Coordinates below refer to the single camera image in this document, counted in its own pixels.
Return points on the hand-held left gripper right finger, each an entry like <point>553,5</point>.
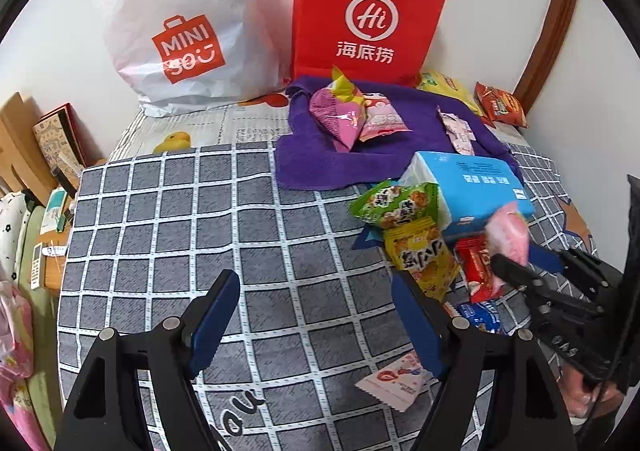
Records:
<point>420,326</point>

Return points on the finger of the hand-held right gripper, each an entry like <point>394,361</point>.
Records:
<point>547,258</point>
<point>520,276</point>

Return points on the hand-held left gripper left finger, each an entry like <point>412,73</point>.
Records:
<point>215,321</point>

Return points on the large pink snack packet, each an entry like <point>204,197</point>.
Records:
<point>510,233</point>

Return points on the red snack packet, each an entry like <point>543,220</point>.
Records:
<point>472,266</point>

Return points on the blue snack packet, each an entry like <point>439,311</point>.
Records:
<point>482,318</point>

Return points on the white snack packet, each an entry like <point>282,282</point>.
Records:
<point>392,381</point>

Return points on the green snack bag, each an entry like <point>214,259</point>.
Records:
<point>395,206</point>

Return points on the small pink patterned packet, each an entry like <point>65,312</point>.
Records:
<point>457,131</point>

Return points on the pink brown snack packet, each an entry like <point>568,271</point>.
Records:
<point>385,123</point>

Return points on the pink yellow pyramid snack bag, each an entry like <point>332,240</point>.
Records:
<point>335,118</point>

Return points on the person's right hand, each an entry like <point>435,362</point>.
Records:
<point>580,396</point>

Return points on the grey checkered blanket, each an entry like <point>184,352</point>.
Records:
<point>175,231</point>

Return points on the blue tissue pack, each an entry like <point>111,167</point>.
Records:
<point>475,181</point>

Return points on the orange chip bag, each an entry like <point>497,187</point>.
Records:
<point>500,103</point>

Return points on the green cloth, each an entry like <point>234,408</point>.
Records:
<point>40,341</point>

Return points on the purple towel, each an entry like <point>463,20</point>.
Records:
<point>310,166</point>

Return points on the white remote control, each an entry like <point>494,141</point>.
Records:
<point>37,266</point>

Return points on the pink printed plastic bag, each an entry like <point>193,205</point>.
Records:
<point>15,346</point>

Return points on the yellow chip bag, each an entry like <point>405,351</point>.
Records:
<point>445,83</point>

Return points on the white floral cloth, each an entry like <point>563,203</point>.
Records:
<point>12,226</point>

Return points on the patterned box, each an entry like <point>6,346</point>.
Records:
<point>52,131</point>

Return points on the white plastic shopping bag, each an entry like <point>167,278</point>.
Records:
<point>190,6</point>

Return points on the red paper bag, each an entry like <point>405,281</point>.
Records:
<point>340,6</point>

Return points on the wooden door frame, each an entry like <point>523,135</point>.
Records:
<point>555,21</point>

